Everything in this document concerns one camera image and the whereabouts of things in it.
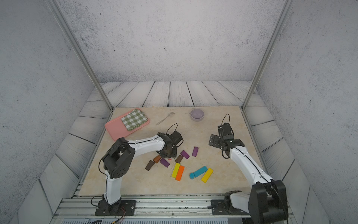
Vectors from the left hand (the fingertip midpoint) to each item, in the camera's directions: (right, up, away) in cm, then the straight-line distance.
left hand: (174, 157), depth 92 cm
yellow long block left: (+1, -6, -5) cm, 8 cm away
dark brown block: (-16, -4, -3) cm, 16 cm away
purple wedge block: (+6, +2, +1) cm, 7 cm away
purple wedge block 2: (-6, -2, -3) cm, 7 cm away
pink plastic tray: (-46, +18, +16) cm, 52 cm away
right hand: (+28, +12, -6) cm, 31 cm away
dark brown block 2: (+3, -1, -1) cm, 3 cm away
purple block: (+13, +4, +2) cm, 14 cm away
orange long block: (+4, -7, -7) cm, 11 cm away
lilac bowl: (+17, +28, +20) cm, 39 cm away
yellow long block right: (+20, -8, -8) cm, 23 cm away
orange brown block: (-11, 0, -1) cm, 11 cm away
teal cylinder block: (+14, -7, -7) cm, 17 cm away
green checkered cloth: (-33, +25, +20) cm, 46 cm away
